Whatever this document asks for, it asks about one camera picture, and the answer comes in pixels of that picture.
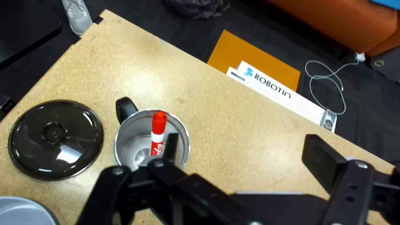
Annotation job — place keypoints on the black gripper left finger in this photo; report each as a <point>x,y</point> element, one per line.
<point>171,146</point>

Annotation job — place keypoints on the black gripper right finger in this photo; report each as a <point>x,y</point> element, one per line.
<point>325,164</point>

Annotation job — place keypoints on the red and white marker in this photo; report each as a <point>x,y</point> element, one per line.
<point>157,133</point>

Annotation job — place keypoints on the teal metal mug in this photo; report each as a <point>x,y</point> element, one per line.
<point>132,140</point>

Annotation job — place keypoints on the white Robotiq box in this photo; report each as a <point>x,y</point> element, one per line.
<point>271,89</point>

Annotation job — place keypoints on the black pot lid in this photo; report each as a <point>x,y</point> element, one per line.
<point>55,140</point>

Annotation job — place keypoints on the grey cooking pot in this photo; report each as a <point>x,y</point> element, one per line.
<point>15,210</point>

